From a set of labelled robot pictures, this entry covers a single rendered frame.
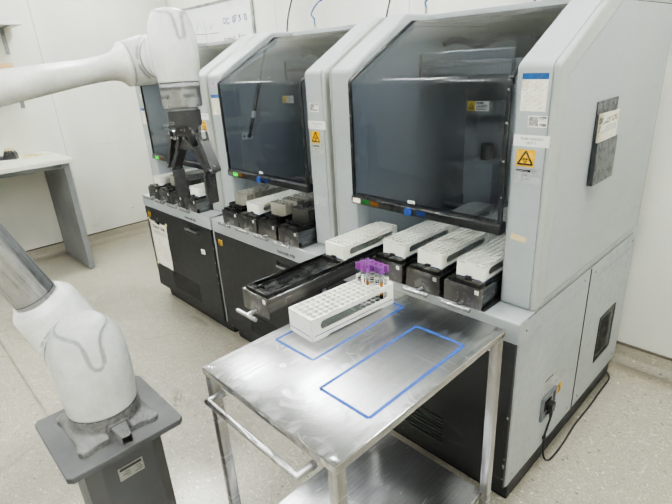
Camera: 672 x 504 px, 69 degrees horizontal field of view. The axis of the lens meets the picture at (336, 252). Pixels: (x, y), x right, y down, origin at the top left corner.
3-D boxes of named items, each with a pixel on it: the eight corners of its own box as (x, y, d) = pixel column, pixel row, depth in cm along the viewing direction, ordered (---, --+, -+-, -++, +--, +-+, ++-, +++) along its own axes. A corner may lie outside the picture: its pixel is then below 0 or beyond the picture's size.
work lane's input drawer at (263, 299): (381, 247, 202) (381, 226, 199) (407, 255, 193) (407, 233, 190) (233, 312, 156) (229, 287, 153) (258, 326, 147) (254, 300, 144)
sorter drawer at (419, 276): (504, 232, 211) (505, 212, 207) (535, 239, 201) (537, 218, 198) (397, 290, 165) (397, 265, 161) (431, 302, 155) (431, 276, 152)
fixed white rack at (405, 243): (431, 233, 195) (431, 218, 193) (452, 238, 188) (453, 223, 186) (382, 255, 176) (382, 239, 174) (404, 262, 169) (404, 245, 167)
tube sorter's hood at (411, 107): (431, 176, 217) (434, 20, 194) (570, 197, 176) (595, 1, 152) (351, 203, 184) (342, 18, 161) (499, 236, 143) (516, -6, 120)
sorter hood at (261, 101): (305, 158, 275) (296, 36, 252) (387, 170, 234) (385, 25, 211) (227, 175, 243) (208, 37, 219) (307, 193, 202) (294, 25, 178)
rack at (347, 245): (378, 235, 196) (378, 220, 194) (398, 240, 190) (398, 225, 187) (325, 257, 178) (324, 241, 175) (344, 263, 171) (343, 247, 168)
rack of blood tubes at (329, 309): (370, 291, 146) (369, 272, 143) (394, 302, 138) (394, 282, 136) (289, 328, 128) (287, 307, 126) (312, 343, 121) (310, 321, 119)
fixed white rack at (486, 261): (501, 250, 174) (502, 234, 172) (528, 257, 167) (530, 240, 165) (455, 277, 155) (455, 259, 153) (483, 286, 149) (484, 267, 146)
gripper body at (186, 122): (159, 110, 113) (166, 151, 116) (178, 110, 107) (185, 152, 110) (187, 108, 118) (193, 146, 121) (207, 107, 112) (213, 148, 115)
